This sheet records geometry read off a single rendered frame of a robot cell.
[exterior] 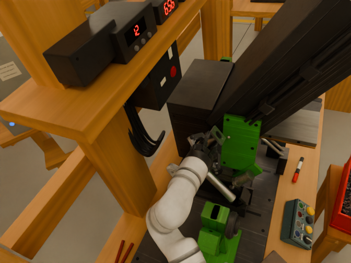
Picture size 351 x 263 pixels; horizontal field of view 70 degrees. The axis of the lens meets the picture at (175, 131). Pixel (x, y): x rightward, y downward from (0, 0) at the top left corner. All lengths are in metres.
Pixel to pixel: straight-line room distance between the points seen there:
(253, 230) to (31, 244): 0.70
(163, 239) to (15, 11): 0.51
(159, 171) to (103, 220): 1.10
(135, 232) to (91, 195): 1.33
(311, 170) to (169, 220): 0.77
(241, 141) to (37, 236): 0.64
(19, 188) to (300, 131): 2.46
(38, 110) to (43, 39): 0.14
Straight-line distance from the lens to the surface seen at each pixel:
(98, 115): 0.49
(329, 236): 1.17
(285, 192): 1.09
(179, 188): 0.57
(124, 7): 0.68
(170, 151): 1.23
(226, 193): 0.91
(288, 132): 0.96
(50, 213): 0.79
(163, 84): 0.72
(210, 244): 0.73
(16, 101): 0.63
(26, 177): 2.85
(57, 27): 0.57
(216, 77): 1.01
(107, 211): 2.21
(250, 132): 0.81
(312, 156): 1.22
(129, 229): 1.08
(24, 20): 0.53
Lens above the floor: 1.83
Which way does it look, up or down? 46 degrees down
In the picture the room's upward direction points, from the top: 13 degrees counter-clockwise
